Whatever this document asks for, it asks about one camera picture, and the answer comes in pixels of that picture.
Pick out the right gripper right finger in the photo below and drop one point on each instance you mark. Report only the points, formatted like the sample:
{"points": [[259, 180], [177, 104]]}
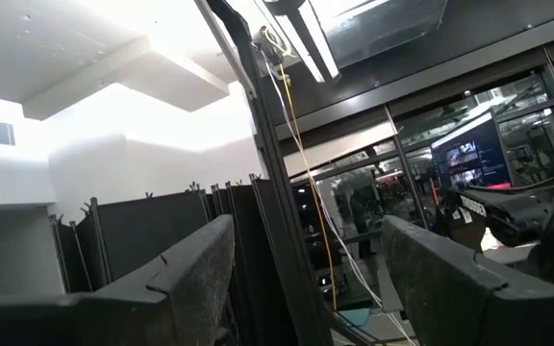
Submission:
{"points": [[440, 288]]}

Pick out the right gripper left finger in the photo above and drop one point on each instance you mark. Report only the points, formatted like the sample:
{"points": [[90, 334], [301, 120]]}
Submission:
{"points": [[185, 279]]}

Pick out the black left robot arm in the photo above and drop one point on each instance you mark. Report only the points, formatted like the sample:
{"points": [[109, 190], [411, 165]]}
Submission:
{"points": [[508, 211]]}

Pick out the person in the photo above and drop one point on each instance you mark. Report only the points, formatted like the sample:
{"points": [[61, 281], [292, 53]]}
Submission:
{"points": [[361, 216]]}

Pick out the lit monitor screen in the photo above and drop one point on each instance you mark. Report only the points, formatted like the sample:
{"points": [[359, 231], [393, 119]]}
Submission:
{"points": [[469, 158]]}

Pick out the long ceiling light fixture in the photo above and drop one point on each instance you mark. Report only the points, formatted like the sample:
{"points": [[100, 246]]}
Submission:
{"points": [[310, 38]]}

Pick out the black folding partition wall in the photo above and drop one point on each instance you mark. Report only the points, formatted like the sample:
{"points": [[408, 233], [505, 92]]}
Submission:
{"points": [[152, 230]]}

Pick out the black vertical frame post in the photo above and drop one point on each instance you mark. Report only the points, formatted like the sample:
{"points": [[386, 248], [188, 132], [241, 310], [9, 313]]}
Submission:
{"points": [[277, 192]]}

